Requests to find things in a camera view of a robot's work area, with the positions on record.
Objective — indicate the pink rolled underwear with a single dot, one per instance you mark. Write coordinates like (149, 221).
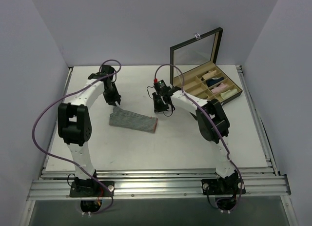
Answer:
(219, 88)

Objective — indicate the black compartment storage box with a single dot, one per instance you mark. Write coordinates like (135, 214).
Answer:
(194, 58)

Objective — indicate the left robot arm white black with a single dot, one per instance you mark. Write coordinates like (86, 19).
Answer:
(74, 123)

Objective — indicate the navy rolled underwear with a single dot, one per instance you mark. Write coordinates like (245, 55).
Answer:
(212, 81)

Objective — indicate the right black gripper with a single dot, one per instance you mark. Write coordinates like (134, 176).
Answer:
(159, 106)

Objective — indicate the pale green rolled underwear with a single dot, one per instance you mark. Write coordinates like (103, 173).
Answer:
(229, 93)

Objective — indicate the grey striped underwear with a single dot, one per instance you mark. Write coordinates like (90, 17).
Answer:
(131, 120)

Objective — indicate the beige rolled underwear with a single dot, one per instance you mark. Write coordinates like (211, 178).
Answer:
(208, 75)

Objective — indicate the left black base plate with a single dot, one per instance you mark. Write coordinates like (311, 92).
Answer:
(91, 189)

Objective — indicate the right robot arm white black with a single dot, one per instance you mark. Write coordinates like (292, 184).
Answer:
(212, 122)

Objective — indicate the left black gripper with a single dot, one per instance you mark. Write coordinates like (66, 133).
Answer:
(111, 98)

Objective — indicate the aluminium mounting rail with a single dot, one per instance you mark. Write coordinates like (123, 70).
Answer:
(153, 184)

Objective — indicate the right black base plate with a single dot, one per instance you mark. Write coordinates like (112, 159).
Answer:
(219, 187)

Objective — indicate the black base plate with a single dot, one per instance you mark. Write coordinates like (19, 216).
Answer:
(219, 187)
(91, 189)

